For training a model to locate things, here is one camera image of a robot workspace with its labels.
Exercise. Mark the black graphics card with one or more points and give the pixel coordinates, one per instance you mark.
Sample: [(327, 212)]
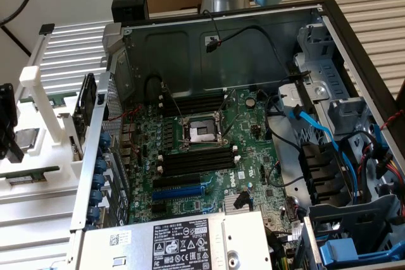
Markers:
[(84, 102)]

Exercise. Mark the black power adapter block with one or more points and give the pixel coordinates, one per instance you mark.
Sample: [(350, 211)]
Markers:
[(129, 7)]

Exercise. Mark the black plastic fan shroud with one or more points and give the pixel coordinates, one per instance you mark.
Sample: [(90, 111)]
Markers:
[(322, 172)]

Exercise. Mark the green RAM stick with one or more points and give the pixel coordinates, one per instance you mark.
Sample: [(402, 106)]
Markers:
[(61, 98), (31, 175)]

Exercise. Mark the black expansion slot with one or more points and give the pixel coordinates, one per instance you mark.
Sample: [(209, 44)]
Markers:
[(177, 181)]

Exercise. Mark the open black PC case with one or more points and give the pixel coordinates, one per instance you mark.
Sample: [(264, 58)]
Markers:
[(202, 61)]

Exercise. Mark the white parts rack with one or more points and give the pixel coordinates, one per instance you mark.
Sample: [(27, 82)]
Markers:
[(47, 156)]

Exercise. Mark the round coin cell battery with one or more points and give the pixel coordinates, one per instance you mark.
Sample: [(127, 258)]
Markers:
[(250, 102)]

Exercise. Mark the thin metal locking lever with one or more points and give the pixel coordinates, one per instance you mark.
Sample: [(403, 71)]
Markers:
[(174, 102), (228, 100)]

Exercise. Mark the green Dell motherboard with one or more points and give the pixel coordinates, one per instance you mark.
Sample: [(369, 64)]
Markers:
[(215, 159)]

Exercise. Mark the silver CPU chip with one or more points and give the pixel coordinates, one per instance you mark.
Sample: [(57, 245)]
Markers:
[(28, 138)]

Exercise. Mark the silver power supply with labels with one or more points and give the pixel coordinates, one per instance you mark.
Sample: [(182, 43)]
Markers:
[(177, 244)]

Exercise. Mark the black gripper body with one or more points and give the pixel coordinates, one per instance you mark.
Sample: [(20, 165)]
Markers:
[(7, 115)]

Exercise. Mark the small silver chipset heatsink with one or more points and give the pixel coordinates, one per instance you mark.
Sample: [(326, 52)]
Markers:
[(236, 202)]

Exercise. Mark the blue plastic bay latch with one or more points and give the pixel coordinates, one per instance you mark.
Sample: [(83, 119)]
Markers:
[(341, 249)]

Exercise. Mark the black RAM slot bank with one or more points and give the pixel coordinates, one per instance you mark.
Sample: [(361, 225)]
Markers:
[(196, 100), (197, 161)]

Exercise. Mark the blue expansion slot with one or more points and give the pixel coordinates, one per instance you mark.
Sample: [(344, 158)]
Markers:
[(177, 192)]

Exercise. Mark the CPU socket metal frame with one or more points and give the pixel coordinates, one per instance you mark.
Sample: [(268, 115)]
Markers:
[(203, 131)]

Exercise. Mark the grey disk bay cage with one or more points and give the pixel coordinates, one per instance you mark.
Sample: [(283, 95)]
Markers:
[(354, 219)]

